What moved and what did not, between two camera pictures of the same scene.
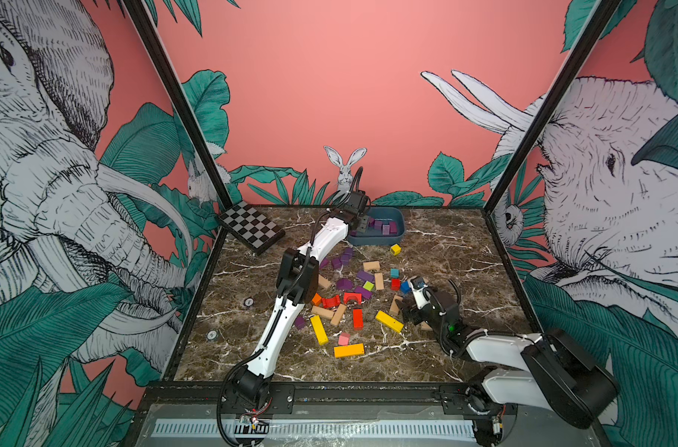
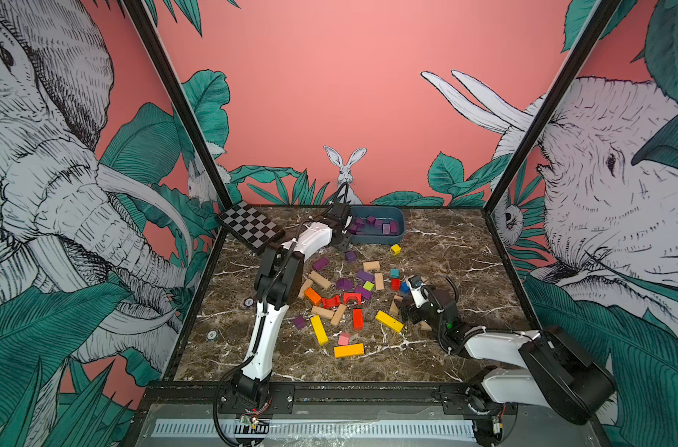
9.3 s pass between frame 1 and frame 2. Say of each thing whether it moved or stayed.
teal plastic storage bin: stayed
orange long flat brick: stayed
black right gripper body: stayed
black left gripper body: moved
